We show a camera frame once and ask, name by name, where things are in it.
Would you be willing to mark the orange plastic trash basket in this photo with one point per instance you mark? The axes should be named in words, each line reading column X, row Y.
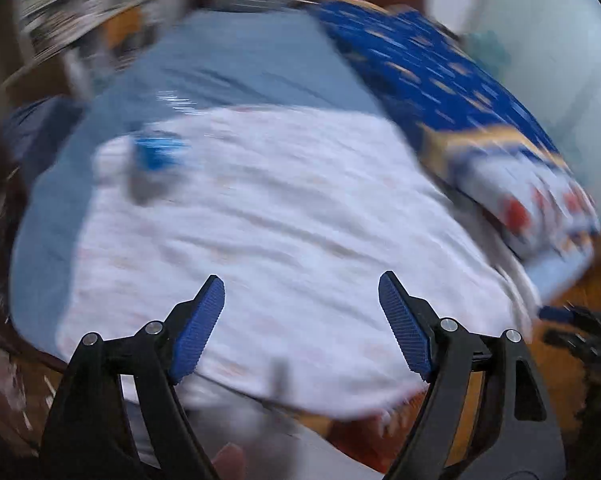
column 376, row 441

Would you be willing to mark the wooden bookshelf with books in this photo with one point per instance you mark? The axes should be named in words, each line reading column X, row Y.
column 76, row 47

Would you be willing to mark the glass sliding door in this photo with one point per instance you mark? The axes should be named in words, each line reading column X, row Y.
column 548, row 54

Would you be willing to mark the dark blue cloth heap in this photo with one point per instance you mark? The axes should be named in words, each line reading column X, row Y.
column 35, row 132

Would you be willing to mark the crushed clear plastic bottle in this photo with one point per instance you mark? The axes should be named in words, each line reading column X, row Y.
column 163, row 152

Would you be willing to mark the blue bed sheet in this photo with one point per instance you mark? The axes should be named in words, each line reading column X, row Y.
column 209, row 59

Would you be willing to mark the blue star moon quilt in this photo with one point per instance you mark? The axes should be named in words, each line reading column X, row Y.
column 467, row 130

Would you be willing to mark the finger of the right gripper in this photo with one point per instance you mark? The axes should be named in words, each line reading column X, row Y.
column 578, row 317

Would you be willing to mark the white patterned cloth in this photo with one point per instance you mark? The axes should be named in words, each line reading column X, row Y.
column 299, row 211

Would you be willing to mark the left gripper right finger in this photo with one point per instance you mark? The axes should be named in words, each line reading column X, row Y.
column 410, row 328

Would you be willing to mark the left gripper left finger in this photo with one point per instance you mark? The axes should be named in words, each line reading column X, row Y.
column 190, row 325

